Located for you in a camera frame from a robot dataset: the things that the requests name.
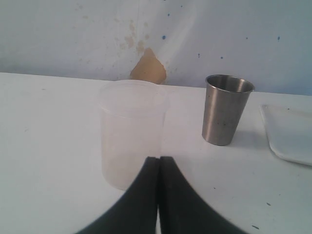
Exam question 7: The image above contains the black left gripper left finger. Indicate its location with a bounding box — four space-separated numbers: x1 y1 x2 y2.
78 157 160 234

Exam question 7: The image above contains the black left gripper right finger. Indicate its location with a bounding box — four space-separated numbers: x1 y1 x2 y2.
158 156 245 234

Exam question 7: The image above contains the stainless steel cup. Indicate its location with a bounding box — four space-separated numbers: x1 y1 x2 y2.
202 75 254 146

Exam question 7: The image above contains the translucent plastic container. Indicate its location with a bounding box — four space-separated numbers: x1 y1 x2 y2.
98 79 170 190

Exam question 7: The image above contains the white rectangular tray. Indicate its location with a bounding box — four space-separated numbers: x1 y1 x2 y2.
259 104 312 166

